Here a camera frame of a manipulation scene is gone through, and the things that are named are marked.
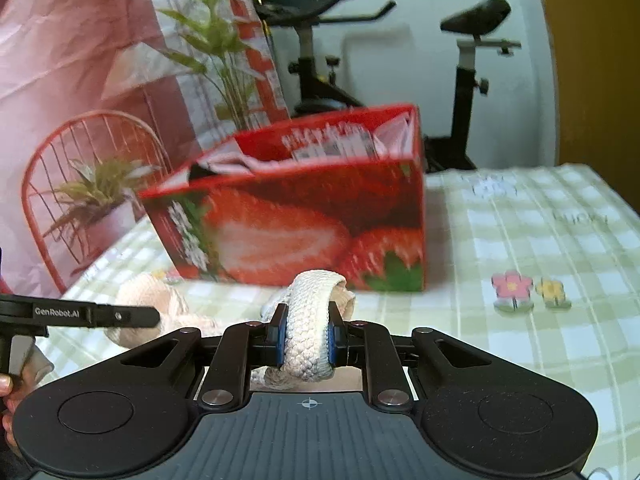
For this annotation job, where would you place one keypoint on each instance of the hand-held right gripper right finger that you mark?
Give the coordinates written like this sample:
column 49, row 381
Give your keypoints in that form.
column 337, row 341

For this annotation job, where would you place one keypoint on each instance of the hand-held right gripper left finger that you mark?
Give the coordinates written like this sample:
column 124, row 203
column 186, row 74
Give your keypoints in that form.
column 280, row 334

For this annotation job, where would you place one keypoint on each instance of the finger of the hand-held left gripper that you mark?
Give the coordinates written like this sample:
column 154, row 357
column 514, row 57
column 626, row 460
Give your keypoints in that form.
column 125, row 316

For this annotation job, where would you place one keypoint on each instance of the peach knitted headband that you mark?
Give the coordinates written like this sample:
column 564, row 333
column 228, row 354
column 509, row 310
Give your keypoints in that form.
column 140, row 290

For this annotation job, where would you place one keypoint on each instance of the white knitted headband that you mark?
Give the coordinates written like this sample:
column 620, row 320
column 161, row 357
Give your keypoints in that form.
column 307, row 320

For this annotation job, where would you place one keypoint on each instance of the red strawberry print cardboard box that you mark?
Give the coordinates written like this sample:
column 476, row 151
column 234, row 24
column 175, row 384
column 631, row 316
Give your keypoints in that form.
column 300, row 220

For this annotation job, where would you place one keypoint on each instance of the person's left hand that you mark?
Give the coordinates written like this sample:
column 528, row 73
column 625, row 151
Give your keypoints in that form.
column 6, row 385

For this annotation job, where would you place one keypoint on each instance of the checked bunny print tablecloth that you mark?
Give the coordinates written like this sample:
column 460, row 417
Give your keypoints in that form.
column 525, row 260

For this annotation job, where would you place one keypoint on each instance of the printed backdrop cloth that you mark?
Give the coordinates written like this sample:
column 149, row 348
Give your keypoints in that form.
column 75, row 60

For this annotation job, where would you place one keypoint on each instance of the black exercise bike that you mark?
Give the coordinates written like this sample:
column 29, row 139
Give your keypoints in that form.
column 477, row 12

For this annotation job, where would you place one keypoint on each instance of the wooden door panel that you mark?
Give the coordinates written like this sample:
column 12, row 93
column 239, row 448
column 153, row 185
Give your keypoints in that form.
column 600, row 60

